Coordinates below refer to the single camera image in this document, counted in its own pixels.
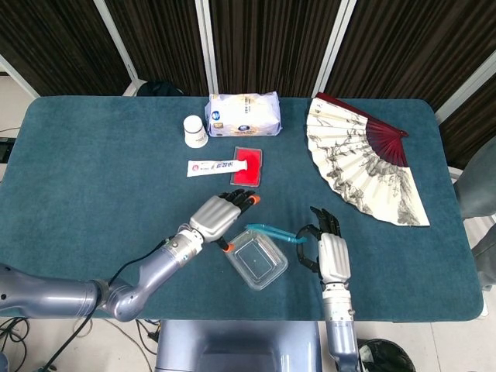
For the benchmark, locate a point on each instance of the white partition post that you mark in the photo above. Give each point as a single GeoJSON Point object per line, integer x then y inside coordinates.
{"type": "Point", "coordinates": [334, 46]}
{"type": "Point", "coordinates": [206, 46]}
{"type": "Point", "coordinates": [116, 40]}

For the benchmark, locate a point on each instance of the black device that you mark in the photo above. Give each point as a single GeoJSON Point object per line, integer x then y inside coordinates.
{"type": "Point", "coordinates": [4, 150]}

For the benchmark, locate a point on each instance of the dark slatted partition panel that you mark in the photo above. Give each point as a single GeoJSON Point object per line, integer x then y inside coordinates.
{"type": "Point", "coordinates": [407, 38]}
{"type": "Point", "coordinates": [271, 38]}
{"type": "Point", "coordinates": [162, 38]}
{"type": "Point", "coordinates": [58, 38]}

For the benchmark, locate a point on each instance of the clear teal-rimmed plastic container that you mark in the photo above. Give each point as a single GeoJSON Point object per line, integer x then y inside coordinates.
{"type": "Point", "coordinates": [257, 263]}

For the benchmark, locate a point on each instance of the red ink pad case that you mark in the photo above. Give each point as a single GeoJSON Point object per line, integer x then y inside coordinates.
{"type": "Point", "coordinates": [248, 176]}

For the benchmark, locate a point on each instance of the grey-blue robot torso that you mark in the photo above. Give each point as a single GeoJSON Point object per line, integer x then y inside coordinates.
{"type": "Point", "coordinates": [238, 348]}

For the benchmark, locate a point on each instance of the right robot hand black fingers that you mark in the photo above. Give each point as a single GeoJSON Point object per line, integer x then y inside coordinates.
{"type": "Point", "coordinates": [334, 259]}

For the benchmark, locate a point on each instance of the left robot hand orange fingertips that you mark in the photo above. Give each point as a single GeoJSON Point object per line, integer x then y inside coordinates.
{"type": "Point", "coordinates": [215, 215]}

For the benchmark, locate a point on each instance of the teal table cloth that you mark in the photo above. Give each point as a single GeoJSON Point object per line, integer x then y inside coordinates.
{"type": "Point", "coordinates": [116, 174]}

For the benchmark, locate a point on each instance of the blue container lid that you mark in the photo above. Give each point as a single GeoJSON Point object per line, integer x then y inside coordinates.
{"type": "Point", "coordinates": [271, 231]}

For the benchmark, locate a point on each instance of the right robot arm grey-blue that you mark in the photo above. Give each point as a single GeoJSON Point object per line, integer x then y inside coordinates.
{"type": "Point", "coordinates": [341, 329]}

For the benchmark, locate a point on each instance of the black waste bin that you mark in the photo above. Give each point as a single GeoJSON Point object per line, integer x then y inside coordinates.
{"type": "Point", "coordinates": [387, 356]}

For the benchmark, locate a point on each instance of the white paper cup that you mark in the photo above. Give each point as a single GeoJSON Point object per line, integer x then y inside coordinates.
{"type": "Point", "coordinates": [195, 131]}

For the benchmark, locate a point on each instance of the white toothpaste tube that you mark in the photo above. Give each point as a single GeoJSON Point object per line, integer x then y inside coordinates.
{"type": "Point", "coordinates": [209, 167]}

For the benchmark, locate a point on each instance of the paper folding fan red ribs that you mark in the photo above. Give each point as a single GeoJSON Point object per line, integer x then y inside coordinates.
{"type": "Point", "coordinates": [360, 174]}

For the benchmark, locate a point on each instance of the left robot arm grey-blue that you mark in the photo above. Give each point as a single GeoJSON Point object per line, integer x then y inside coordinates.
{"type": "Point", "coordinates": [58, 298]}

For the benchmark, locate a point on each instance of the white tissue pack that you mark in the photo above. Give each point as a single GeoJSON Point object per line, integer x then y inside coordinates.
{"type": "Point", "coordinates": [244, 114]}

